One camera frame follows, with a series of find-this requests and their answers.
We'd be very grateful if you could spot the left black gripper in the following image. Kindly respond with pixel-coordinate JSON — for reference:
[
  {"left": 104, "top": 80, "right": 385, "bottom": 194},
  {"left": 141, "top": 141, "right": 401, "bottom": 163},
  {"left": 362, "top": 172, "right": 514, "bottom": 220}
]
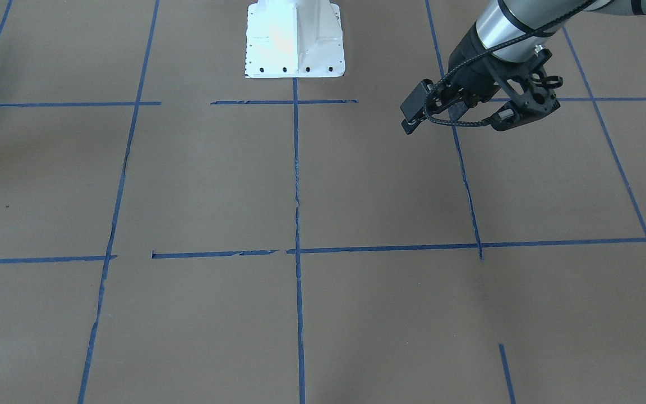
[{"left": 400, "top": 24, "right": 506, "bottom": 135}]

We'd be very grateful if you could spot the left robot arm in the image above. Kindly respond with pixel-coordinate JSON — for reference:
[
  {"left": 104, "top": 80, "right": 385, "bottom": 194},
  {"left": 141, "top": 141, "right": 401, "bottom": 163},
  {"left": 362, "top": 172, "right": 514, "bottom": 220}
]
[{"left": 400, "top": 1, "right": 646, "bottom": 135}]

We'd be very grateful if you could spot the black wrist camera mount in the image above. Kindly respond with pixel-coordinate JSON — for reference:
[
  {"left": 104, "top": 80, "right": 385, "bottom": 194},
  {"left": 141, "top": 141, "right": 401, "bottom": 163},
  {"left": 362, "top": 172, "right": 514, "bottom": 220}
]
[{"left": 487, "top": 46, "right": 563, "bottom": 131}]

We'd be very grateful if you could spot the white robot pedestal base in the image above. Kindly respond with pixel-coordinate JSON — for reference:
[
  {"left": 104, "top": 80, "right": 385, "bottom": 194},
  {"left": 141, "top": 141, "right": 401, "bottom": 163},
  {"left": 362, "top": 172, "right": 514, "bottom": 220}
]
[{"left": 244, "top": 1, "right": 346, "bottom": 79}]

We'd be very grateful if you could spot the black braided cable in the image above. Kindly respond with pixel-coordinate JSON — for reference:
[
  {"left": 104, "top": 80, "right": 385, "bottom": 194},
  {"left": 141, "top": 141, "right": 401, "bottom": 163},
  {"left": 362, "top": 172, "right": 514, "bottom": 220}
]
[{"left": 422, "top": 0, "right": 598, "bottom": 128}]

